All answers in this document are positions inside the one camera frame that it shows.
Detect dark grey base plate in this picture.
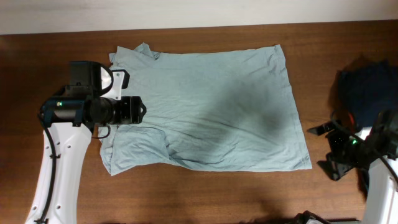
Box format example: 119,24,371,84
287,210,361,224

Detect light teal t-shirt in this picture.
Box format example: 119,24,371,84
100,44,312,175

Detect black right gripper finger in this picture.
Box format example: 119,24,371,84
317,157,353,181
307,121,336,136

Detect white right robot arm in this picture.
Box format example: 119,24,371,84
308,110,397,224

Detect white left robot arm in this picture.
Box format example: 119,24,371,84
26,96,146,223

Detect dark blue folded garment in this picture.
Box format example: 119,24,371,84
338,60,397,132

